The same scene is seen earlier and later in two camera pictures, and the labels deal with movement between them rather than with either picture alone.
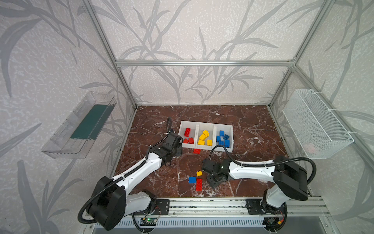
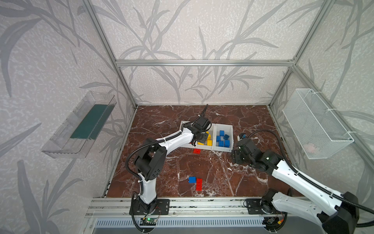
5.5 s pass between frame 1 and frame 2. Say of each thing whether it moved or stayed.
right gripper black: moved
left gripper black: moved
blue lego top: stayed
